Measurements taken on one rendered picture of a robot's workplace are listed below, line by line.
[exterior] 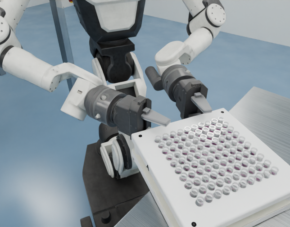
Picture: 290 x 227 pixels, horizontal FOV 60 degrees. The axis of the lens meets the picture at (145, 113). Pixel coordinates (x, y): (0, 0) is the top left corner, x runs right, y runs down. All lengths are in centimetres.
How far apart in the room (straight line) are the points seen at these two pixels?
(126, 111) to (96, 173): 95
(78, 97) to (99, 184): 84
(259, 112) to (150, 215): 45
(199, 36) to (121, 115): 43
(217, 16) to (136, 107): 50
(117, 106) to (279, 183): 35
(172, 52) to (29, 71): 39
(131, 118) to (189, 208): 23
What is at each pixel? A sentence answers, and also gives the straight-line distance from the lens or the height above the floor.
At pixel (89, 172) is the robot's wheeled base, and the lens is 148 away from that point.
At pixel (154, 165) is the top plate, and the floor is 93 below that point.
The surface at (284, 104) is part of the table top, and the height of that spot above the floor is 86.
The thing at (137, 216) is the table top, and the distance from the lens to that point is 50.
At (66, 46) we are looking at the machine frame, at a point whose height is 56.
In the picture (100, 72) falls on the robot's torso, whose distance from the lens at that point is 97.
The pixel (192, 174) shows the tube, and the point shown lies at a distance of 46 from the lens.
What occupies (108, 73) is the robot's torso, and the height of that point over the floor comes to 83.
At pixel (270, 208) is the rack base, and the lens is 53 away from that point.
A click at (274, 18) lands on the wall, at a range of 380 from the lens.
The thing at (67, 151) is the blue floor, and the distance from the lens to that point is 187.
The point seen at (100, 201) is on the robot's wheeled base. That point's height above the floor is 17.
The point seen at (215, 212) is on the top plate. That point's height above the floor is 93.
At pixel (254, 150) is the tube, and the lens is 54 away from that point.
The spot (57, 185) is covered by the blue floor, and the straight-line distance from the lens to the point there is 169.
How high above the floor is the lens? 129
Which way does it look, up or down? 38 degrees down
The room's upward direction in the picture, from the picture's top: straight up
